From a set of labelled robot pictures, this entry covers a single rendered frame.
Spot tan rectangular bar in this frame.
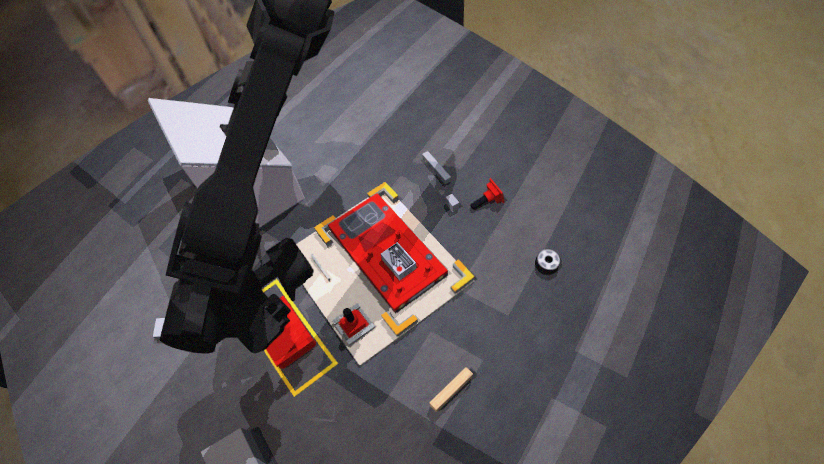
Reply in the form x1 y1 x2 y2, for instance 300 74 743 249
429 368 473 412

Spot yellow rectangular outline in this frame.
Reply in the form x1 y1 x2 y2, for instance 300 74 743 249
262 280 338 396

